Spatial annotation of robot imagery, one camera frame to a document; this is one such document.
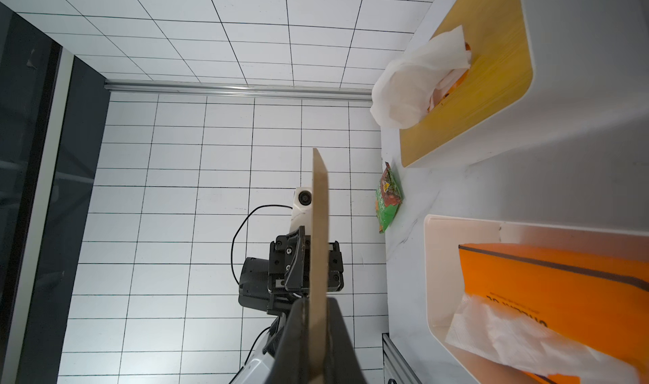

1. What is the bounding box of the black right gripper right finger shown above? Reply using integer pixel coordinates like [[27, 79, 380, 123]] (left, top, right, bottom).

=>
[[324, 298, 367, 384]]

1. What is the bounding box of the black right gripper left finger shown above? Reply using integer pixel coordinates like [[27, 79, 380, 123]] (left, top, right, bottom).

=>
[[265, 299, 309, 384]]

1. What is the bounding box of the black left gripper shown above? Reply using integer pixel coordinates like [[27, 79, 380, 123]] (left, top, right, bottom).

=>
[[238, 226, 311, 315]]

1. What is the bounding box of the white tissue sheet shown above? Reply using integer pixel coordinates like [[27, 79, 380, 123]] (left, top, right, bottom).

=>
[[446, 294, 641, 383], [370, 26, 472, 129]]

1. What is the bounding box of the orange tissue pack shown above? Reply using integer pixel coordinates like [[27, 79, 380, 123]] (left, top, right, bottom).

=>
[[459, 243, 648, 378], [428, 68, 469, 112]]

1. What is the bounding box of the yellow bamboo box lid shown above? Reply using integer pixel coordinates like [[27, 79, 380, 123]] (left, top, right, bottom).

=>
[[400, 0, 533, 167]]

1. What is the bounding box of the white tissue box base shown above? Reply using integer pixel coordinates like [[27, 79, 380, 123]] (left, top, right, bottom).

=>
[[414, 0, 648, 168]]

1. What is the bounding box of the green chips bag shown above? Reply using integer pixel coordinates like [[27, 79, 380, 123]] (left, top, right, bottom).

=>
[[375, 162, 402, 234]]

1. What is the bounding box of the aluminium mounting rail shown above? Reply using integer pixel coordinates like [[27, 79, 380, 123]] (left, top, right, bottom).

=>
[[382, 333, 422, 384]]

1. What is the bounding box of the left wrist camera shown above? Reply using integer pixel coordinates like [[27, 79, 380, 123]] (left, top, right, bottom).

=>
[[289, 187, 313, 235]]

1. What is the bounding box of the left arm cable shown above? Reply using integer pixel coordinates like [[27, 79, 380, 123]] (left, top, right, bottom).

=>
[[230, 204, 294, 286]]

